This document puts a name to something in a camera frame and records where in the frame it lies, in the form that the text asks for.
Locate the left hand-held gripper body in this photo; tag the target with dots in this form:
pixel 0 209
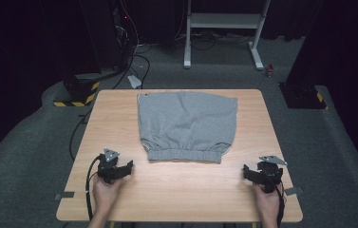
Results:
pixel 110 169

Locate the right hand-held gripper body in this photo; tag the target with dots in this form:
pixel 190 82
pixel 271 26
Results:
pixel 270 172

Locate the grey shorts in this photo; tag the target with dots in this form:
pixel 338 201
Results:
pixel 186 123

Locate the person's left hand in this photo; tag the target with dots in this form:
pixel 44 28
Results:
pixel 105 194

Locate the person's right hand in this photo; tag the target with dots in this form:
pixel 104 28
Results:
pixel 267 202

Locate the grey tape strip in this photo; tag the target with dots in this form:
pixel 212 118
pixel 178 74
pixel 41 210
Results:
pixel 293 191
pixel 65 195

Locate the black yellow striped stand base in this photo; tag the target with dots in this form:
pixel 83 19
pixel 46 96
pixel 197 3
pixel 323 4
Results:
pixel 81 91

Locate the black stand base yellow mark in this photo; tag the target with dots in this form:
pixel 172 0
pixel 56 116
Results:
pixel 303 96

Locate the white paper scrap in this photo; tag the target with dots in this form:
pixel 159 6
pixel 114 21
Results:
pixel 134 81

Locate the dark equipment rack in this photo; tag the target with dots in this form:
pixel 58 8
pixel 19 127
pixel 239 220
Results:
pixel 121 34

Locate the white metal stand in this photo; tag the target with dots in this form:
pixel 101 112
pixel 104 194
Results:
pixel 224 20

